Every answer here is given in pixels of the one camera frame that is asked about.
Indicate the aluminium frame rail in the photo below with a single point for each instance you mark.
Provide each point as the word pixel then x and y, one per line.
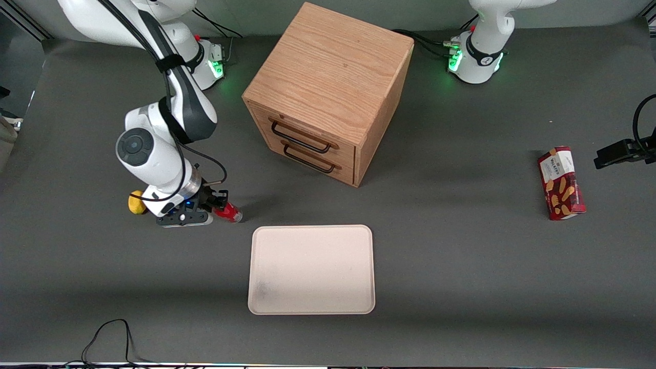
pixel 25 24

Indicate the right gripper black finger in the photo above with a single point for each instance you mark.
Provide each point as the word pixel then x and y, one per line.
pixel 221 198
pixel 207 205

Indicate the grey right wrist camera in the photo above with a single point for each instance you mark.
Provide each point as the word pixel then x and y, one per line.
pixel 184 219

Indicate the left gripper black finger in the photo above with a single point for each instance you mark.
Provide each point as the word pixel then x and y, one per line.
pixel 610 159
pixel 622 147

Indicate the red biscuit box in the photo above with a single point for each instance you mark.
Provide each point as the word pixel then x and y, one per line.
pixel 561 184

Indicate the red coke bottle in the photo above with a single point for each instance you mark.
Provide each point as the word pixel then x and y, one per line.
pixel 233 212

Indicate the yellow lemon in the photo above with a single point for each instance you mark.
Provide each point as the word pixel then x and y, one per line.
pixel 135 205

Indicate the wooden drawer front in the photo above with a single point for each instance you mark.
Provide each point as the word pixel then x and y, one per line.
pixel 343 173
pixel 307 128

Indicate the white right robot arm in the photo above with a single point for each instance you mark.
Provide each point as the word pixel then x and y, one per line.
pixel 154 159

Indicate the beige plastic tray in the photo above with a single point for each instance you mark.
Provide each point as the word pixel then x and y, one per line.
pixel 312 269

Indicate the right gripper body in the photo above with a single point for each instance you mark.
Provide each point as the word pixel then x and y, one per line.
pixel 208 197

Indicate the wooden drawer cabinet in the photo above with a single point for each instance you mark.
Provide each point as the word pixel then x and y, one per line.
pixel 328 66

